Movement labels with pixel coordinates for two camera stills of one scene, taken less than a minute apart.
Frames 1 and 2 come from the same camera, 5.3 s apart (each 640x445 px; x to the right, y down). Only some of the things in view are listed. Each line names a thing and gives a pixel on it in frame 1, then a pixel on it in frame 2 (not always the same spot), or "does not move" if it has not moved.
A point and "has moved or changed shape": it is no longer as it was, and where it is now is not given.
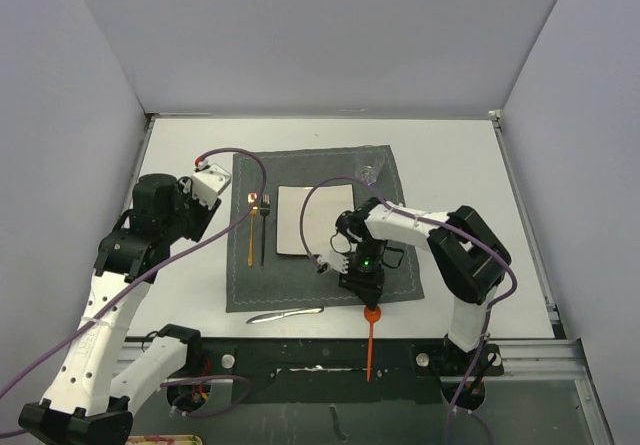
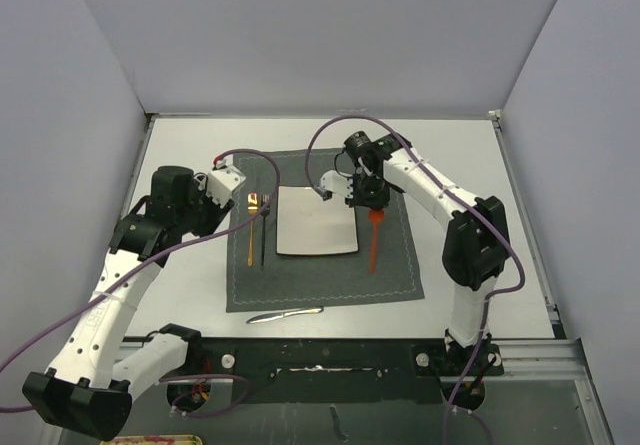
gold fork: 251,198 does not move
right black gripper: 368,288 -> 381,202
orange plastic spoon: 372,316 has moved or changed shape
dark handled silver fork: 265,205 does not move
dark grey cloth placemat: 258,277 does not move
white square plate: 321,210 does not move
